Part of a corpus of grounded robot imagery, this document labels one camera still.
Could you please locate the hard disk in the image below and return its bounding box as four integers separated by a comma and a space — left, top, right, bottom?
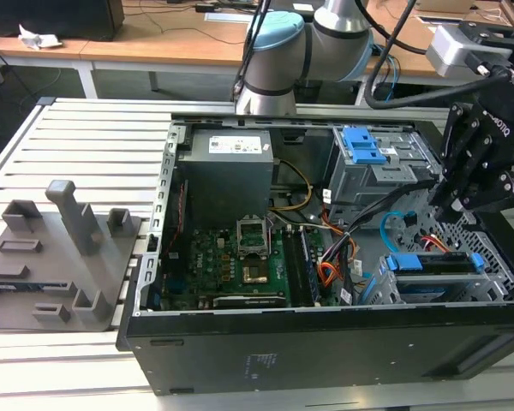
383, 251, 485, 276

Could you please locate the grey power supply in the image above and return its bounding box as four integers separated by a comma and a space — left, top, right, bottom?
177, 128, 276, 220

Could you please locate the yellow black wire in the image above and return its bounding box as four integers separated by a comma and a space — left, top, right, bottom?
267, 159, 314, 214

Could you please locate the black wrist mount bracket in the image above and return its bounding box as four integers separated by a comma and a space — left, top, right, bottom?
457, 19, 514, 104

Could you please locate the green motherboard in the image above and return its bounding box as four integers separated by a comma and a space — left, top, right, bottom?
160, 224, 326, 310

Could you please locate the crumpled white paper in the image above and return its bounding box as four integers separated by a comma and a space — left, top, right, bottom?
18, 23, 64, 51

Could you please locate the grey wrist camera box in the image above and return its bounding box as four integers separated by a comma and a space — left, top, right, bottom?
426, 24, 514, 79

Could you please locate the wooden desk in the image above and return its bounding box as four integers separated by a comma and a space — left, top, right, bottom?
79, 0, 514, 104
0, 33, 96, 100

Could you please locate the black graphics card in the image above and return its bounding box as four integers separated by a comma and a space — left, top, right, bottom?
212, 293, 286, 310

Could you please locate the metal socket cover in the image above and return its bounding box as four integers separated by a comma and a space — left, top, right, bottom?
236, 213, 270, 257

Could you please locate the black computer tower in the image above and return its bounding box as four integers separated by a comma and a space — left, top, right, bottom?
0, 0, 126, 42

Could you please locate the orange red wire bundle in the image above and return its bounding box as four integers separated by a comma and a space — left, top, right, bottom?
318, 236, 360, 287

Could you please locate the grey metal drive cage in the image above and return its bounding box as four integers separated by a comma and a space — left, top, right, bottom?
331, 126, 443, 224

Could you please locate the blue wire black connector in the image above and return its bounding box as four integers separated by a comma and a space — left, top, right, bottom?
380, 211, 417, 254

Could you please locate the grey parts rack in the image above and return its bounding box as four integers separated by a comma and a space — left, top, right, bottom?
0, 179, 143, 334

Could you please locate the black RAM slot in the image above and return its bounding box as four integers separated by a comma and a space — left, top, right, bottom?
281, 229, 304, 307
300, 230, 322, 306

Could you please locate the metal disk bay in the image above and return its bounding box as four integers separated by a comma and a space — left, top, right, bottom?
379, 252, 514, 307

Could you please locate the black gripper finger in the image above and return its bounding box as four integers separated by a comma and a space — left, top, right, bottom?
453, 170, 514, 213
427, 102, 493, 222

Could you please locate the black cable bundle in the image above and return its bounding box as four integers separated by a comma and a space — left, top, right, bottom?
319, 179, 440, 275

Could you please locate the blue drive latch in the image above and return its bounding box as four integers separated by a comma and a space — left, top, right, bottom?
342, 126, 390, 166

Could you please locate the CPU socket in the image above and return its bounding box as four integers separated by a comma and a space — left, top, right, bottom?
241, 254, 272, 287

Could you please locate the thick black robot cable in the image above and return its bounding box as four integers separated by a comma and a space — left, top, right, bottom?
353, 0, 514, 110

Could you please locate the orange red wire black connector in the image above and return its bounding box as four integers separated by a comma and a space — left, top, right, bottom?
420, 234, 456, 255

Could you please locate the black PC case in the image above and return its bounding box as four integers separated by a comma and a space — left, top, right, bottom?
115, 111, 514, 397

